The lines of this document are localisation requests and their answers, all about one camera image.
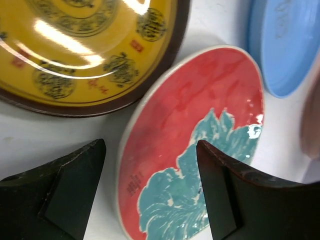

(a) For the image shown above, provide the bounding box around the light blue plate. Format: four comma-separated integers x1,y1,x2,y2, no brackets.
247,0,320,98

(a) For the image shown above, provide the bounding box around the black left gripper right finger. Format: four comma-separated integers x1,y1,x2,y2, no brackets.
196,140,320,240

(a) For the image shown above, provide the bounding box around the translucent pink plastic bin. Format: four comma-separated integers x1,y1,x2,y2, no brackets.
300,73,320,160

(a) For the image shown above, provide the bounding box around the red plate with teal flower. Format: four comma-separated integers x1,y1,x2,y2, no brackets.
115,45,265,240

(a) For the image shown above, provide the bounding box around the yellow patterned brown-rimmed plate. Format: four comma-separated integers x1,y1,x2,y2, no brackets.
0,0,191,118

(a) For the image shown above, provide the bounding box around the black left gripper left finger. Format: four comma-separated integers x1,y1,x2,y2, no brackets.
0,139,106,240

